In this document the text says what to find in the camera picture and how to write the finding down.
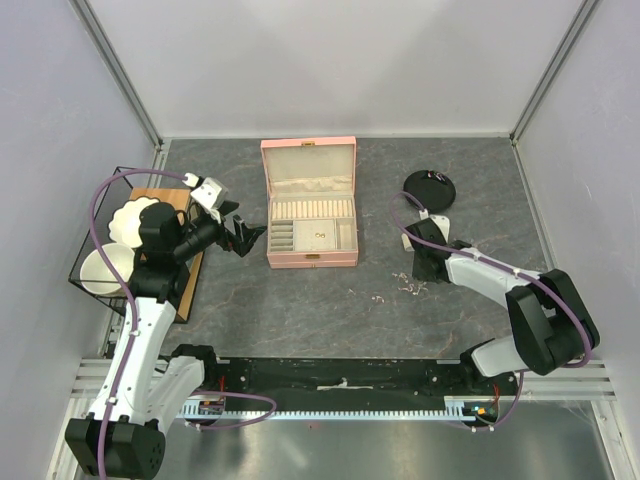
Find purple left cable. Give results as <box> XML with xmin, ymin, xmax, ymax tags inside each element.
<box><xmin>91</xmin><ymin>168</ymin><xmax>278</xmax><ymax>480</ymax></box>

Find wooden board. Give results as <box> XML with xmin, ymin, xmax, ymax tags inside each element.
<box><xmin>127</xmin><ymin>187</ymin><xmax>205</xmax><ymax>322</ymax></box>

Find silver rhinestone necklace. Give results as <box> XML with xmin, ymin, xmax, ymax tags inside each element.
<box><xmin>392</xmin><ymin>271</ymin><xmax>429</xmax><ymax>296</ymax></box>

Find black round plate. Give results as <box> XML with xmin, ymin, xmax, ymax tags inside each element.
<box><xmin>403</xmin><ymin>170</ymin><xmax>456</xmax><ymax>213</ymax></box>

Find hair clips on plate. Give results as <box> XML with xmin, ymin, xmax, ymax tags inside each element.
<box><xmin>426</xmin><ymin>170</ymin><xmax>447</xmax><ymax>183</ymax></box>

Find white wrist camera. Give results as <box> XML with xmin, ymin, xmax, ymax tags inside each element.
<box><xmin>419</xmin><ymin>209</ymin><xmax>450</xmax><ymax>239</ymax></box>
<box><xmin>191</xmin><ymin>177</ymin><xmax>228</xmax><ymax>211</ymax></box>

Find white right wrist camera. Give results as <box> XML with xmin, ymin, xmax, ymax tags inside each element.
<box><xmin>419</xmin><ymin>209</ymin><xmax>450</xmax><ymax>239</ymax></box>

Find white round bowl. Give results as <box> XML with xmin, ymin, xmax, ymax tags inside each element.
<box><xmin>80</xmin><ymin>243</ymin><xmax>134</xmax><ymax>297</ymax></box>

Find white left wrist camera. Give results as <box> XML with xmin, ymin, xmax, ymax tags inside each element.
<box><xmin>191</xmin><ymin>177</ymin><xmax>228</xmax><ymax>211</ymax></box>

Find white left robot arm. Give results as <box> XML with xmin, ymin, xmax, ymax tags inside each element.
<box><xmin>65</xmin><ymin>201</ymin><xmax>244</xmax><ymax>479</ymax></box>

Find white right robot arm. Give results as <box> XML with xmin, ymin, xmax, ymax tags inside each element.
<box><xmin>233</xmin><ymin>214</ymin><xmax>600</xmax><ymax>394</ymax></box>

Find slotted cable duct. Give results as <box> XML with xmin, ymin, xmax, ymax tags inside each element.
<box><xmin>177</xmin><ymin>399</ymin><xmax>495</xmax><ymax>422</ymax></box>

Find pink jewelry box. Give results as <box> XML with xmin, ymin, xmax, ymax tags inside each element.
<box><xmin>260</xmin><ymin>136</ymin><xmax>359</xmax><ymax>269</ymax></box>

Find white scalloped dish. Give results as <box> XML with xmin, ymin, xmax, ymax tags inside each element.
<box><xmin>108</xmin><ymin>196</ymin><xmax>160</xmax><ymax>249</ymax></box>

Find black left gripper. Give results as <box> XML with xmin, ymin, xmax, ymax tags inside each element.
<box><xmin>172</xmin><ymin>200</ymin><xmax>266</xmax><ymax>261</ymax></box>

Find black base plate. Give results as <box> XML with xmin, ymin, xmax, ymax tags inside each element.
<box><xmin>199</xmin><ymin>357</ymin><xmax>517</xmax><ymax>413</ymax></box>

